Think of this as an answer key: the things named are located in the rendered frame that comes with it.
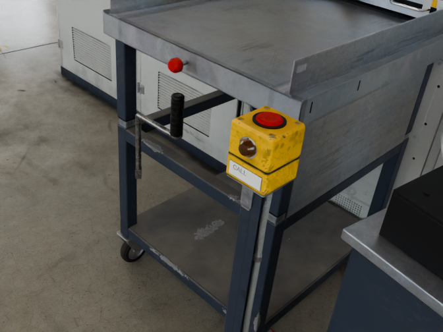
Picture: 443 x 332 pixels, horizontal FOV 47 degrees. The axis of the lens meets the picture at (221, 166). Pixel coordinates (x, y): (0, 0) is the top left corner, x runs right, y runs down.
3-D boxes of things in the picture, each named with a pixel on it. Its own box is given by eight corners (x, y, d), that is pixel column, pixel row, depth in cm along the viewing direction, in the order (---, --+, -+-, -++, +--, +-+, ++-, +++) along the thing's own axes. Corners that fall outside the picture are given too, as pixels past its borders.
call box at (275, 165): (263, 199, 74) (273, 139, 69) (223, 175, 79) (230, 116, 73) (296, 180, 80) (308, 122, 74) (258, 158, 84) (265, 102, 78)
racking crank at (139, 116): (130, 177, 138) (130, 74, 121) (140, 172, 140) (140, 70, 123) (173, 206, 129) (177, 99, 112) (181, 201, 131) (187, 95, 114)
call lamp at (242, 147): (249, 165, 72) (252, 145, 70) (232, 155, 74) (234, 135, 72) (256, 162, 73) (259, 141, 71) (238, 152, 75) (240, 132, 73)
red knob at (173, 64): (175, 76, 108) (176, 61, 107) (165, 71, 110) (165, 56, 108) (190, 71, 111) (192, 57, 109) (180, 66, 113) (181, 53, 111)
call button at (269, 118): (270, 136, 72) (271, 126, 71) (249, 125, 74) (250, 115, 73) (287, 128, 74) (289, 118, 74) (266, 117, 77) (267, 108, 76)
